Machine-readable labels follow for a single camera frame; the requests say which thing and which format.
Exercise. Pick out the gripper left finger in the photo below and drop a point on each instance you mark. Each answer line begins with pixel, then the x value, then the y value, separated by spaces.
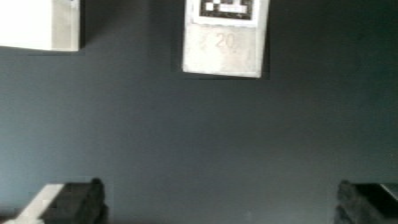
pixel 67 204

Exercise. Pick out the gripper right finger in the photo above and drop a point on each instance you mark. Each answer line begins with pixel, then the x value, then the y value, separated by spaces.
pixel 367 203

